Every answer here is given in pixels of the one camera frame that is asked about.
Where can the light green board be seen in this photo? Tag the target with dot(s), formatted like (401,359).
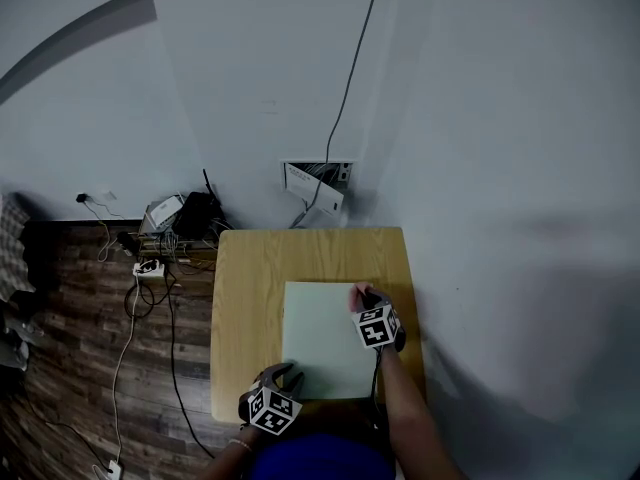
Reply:
(320,338)

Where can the black router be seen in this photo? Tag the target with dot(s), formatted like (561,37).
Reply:
(195,215)

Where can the black power adapter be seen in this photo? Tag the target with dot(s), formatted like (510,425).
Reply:
(127,242)

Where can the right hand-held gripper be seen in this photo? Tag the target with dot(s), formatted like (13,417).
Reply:
(375,328)

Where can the black wall plug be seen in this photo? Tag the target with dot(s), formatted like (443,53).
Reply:
(81,198)

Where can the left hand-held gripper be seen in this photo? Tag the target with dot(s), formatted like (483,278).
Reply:
(272,410)

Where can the person's blue shirt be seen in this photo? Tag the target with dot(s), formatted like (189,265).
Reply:
(320,460)

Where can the white wall socket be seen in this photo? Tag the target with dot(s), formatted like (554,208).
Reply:
(110,195)

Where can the white network box cover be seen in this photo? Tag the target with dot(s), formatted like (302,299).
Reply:
(310,190)

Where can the person's right forearm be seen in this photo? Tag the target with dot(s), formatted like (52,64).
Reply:
(410,418)

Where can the wooden crate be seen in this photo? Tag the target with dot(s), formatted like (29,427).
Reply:
(200,255)

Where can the white floor plug adapter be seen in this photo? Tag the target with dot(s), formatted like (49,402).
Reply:
(115,469)

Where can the white power strip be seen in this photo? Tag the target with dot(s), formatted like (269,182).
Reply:
(155,272)

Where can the pink cloth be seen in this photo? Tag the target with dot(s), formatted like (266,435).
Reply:
(357,290)

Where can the white router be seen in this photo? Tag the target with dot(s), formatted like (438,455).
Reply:
(165,211)

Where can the person's left forearm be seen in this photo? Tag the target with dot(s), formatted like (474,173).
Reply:
(225,463)

